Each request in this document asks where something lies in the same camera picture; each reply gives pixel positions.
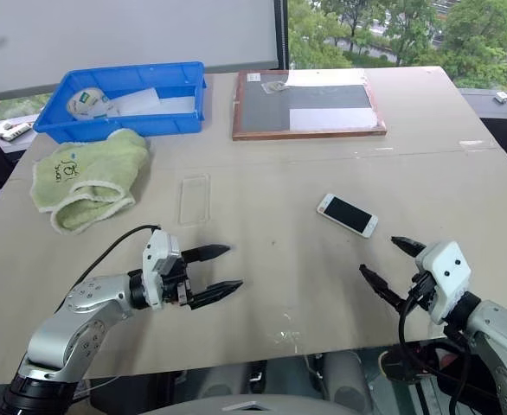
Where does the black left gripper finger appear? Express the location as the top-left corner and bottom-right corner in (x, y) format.
(190, 279), (244, 310)
(181, 244), (232, 264)

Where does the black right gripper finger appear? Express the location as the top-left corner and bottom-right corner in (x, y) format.
(390, 236), (427, 259)
(358, 264), (406, 310)

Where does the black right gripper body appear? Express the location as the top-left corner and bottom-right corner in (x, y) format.
(402, 270), (439, 313)

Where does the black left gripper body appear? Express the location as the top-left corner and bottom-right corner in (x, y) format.
(160, 255), (194, 307)

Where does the clear phone case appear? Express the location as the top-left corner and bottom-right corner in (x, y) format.
(177, 173), (211, 226)

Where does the white smartphone with black screen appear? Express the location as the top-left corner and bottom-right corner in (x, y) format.
(316, 193), (379, 239)

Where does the grey rounded leg shape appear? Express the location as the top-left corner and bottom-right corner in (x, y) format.
(320, 350), (369, 414)
(188, 362), (259, 399)

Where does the grey rounded body shell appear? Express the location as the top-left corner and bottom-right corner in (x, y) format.
(140, 393), (337, 415)

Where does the green towel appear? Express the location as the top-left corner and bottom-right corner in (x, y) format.
(29, 129), (151, 236)

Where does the white paper rectangle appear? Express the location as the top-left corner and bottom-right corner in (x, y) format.
(288, 107), (376, 131)

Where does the white flat paper sheet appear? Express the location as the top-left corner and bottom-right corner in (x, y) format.
(157, 95), (196, 116)

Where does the wooden framed dark board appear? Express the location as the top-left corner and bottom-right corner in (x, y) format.
(231, 68), (388, 142)

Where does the blue plastic bin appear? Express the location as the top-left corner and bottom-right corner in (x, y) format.
(33, 61), (208, 144)

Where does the white power strip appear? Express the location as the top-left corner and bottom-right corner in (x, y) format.
(0, 120), (32, 142)

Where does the white roller blind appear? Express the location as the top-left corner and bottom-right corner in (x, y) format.
(0, 0), (279, 105)

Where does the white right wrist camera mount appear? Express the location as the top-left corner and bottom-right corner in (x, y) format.
(414, 240), (472, 326)

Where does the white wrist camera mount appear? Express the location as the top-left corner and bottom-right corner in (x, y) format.
(414, 240), (472, 326)
(142, 228), (181, 310)

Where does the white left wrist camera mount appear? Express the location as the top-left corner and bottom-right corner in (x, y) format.
(142, 228), (181, 310)

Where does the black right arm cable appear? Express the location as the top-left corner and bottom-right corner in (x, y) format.
(397, 297), (471, 415)

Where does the black mechanism with red wires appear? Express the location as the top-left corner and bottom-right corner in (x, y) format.
(376, 341), (436, 386)

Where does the black window frame post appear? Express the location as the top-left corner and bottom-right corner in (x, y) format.
(274, 0), (290, 70)

